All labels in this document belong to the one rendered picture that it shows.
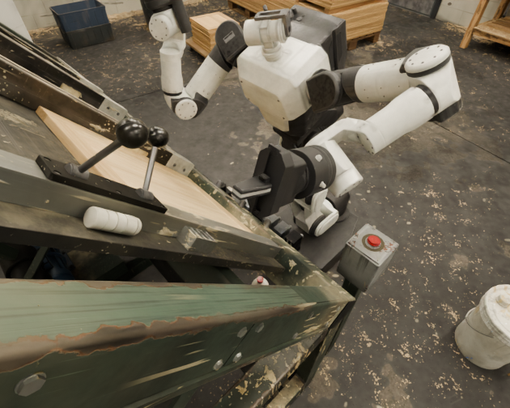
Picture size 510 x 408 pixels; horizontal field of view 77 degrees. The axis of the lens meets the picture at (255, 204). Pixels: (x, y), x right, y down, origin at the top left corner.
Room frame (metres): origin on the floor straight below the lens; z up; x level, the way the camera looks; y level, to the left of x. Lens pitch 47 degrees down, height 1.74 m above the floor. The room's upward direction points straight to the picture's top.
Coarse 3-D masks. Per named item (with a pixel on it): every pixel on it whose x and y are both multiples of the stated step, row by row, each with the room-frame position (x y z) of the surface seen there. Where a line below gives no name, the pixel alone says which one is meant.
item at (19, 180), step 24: (0, 168) 0.25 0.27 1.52; (24, 168) 0.28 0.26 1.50; (0, 192) 0.24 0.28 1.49; (24, 192) 0.26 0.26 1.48; (48, 192) 0.27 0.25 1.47; (72, 192) 0.29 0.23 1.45; (144, 216) 0.34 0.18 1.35; (168, 216) 0.36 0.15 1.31; (192, 216) 0.42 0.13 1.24; (216, 240) 0.42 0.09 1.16; (240, 240) 0.47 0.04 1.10; (264, 240) 0.55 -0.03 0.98
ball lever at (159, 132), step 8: (152, 128) 0.45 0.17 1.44; (160, 128) 0.45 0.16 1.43; (152, 136) 0.44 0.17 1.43; (160, 136) 0.44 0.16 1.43; (168, 136) 0.45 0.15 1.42; (152, 144) 0.43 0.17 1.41; (160, 144) 0.44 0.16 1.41; (152, 152) 0.42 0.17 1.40; (152, 160) 0.41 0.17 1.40; (152, 168) 0.40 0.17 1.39; (144, 184) 0.38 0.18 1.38; (136, 192) 0.36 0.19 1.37; (144, 192) 0.36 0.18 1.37; (152, 200) 0.36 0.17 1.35
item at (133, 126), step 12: (132, 120) 0.33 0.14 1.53; (120, 132) 0.31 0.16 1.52; (132, 132) 0.31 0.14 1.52; (144, 132) 0.32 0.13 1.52; (120, 144) 0.32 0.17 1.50; (132, 144) 0.31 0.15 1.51; (144, 144) 0.32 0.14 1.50; (96, 156) 0.32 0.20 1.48; (72, 168) 0.31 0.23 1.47; (84, 168) 0.31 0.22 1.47
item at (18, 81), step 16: (0, 64) 0.67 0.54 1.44; (16, 64) 0.73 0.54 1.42; (0, 80) 0.66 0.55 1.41; (16, 80) 0.68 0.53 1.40; (32, 80) 0.70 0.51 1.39; (16, 96) 0.67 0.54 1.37; (32, 96) 0.69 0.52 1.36; (48, 96) 0.71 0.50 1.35; (64, 96) 0.73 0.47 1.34; (64, 112) 0.72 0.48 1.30; (80, 112) 0.74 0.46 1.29; (96, 112) 0.77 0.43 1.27; (96, 128) 0.76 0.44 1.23; (112, 128) 0.79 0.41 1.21; (160, 160) 0.86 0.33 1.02; (176, 160) 0.90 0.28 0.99
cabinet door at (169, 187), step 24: (48, 120) 0.63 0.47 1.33; (72, 144) 0.54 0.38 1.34; (96, 144) 0.64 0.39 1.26; (96, 168) 0.46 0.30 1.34; (120, 168) 0.55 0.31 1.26; (144, 168) 0.68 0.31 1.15; (168, 168) 0.86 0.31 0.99; (168, 192) 0.58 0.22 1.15; (192, 192) 0.73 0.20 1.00; (216, 216) 0.61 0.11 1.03
